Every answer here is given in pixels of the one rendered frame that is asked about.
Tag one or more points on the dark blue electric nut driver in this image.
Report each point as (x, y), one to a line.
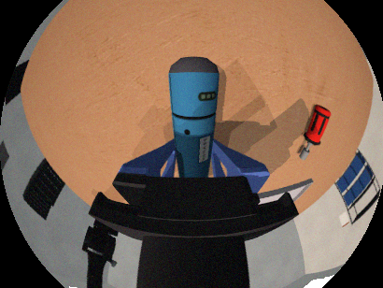
(193, 87)

